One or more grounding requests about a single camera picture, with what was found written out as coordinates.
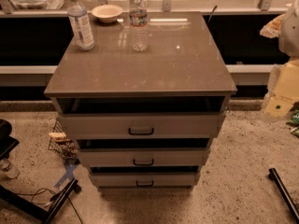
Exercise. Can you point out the labelled water bottle left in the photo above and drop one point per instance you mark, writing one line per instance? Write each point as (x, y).
(80, 23)

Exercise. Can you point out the grey top drawer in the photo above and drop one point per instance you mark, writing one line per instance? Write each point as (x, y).
(141, 126)

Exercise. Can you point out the green snack bag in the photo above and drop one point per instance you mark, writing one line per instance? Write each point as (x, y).
(294, 122)

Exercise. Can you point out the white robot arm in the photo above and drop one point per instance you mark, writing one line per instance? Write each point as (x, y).
(283, 82)

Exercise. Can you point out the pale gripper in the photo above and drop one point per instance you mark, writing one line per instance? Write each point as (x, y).
(290, 34)

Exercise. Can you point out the black stand leg right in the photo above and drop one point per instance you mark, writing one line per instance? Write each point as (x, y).
(293, 207)

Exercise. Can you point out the small bottle on floor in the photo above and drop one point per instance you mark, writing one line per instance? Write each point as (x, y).
(9, 169)

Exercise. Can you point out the black wire basket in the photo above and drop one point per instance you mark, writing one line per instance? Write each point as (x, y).
(66, 150)

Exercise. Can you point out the white bowl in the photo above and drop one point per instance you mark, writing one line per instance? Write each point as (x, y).
(107, 13)

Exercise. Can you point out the black stand leg left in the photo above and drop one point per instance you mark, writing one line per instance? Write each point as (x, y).
(47, 211)

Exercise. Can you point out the black stand leg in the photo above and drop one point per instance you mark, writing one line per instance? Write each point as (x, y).
(47, 211)
(293, 207)

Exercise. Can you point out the snack packet in basket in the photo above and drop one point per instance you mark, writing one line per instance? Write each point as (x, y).
(59, 137)

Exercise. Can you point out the clear water bottle centre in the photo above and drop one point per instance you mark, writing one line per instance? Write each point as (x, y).
(138, 18)

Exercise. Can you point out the grey bottom drawer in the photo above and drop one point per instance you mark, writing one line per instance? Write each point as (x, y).
(145, 180)

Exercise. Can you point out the blue tape cross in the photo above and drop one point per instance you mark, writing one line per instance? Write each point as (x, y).
(69, 167)

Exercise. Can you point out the grey drawer cabinet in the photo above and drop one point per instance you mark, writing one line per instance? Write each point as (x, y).
(181, 72)

